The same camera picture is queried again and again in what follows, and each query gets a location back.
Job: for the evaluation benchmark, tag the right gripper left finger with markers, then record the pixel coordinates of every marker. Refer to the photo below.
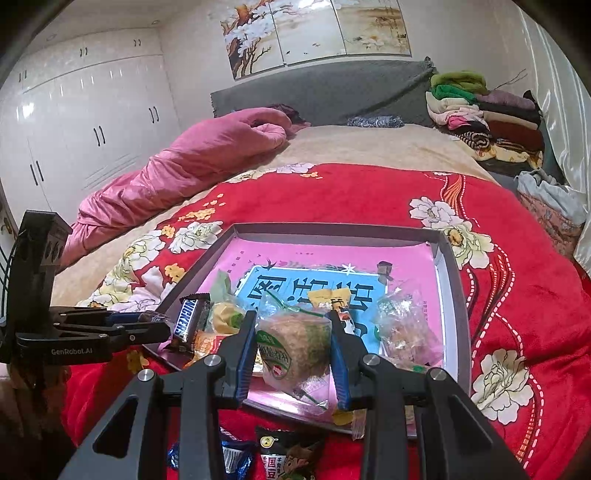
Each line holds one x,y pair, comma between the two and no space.
129,441

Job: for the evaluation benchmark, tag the round cake green label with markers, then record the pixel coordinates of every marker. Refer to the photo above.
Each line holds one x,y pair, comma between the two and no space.
294,344

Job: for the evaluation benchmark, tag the pink quilt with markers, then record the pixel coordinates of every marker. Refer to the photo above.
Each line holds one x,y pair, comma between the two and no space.
206,153

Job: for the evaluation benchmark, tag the blue snack pack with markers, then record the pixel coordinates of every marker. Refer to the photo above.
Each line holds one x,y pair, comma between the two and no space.
238,456

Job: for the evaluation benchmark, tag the clear reddish pastry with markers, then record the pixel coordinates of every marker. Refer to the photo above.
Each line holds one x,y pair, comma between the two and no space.
404,303

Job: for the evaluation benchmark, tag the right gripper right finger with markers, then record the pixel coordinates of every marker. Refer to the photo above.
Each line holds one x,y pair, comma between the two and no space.
455,440

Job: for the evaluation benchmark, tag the white wardrobe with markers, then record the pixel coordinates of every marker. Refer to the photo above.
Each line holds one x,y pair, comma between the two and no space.
76,115

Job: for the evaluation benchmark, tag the grey headboard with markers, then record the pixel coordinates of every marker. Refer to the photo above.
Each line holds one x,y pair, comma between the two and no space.
333,93

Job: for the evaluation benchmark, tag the clear flaky pastry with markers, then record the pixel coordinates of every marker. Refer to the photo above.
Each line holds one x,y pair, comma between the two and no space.
411,346

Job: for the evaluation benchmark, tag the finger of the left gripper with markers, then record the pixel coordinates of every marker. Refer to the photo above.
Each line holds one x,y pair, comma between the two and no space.
83,344
101,316

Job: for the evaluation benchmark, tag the floral wall painting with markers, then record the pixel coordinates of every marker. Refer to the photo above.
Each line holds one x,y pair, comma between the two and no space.
264,35

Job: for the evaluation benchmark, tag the yellow snack bar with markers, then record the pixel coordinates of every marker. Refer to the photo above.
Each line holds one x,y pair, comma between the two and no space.
336,300

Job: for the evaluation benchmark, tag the beige bed sheet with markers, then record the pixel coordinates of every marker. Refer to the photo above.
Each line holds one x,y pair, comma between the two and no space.
322,174

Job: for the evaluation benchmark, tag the black green pea snack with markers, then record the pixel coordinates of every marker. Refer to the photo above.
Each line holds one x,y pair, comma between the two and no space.
288,454

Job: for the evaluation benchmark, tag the red floral blanket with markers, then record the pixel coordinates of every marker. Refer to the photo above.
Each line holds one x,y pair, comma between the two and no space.
529,318

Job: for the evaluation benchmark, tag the pink Chinese workbook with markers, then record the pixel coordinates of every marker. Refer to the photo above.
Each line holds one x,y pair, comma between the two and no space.
292,266

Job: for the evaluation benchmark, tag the orange packaged cake snack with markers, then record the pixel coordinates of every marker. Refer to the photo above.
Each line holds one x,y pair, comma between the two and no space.
204,344

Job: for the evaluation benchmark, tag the cream satin curtain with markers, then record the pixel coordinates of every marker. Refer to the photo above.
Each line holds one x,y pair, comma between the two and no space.
563,98

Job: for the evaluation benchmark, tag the light green pastry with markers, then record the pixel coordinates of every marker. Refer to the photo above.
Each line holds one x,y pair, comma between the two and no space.
227,311

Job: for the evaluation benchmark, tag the stack of folded clothes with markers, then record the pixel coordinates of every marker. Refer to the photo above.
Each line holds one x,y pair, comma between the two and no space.
498,129

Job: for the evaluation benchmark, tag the pale blue crumpled cloth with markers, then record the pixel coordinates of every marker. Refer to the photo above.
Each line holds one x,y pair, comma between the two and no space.
560,198

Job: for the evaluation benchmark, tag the blue patterned cloth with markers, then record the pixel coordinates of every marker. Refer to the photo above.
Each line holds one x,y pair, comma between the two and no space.
381,121

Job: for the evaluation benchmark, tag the dark shallow tray box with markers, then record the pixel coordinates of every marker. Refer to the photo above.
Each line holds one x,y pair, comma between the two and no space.
462,373

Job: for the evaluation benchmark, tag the Snickers chocolate bar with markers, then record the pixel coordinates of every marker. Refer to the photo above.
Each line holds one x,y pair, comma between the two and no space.
191,318

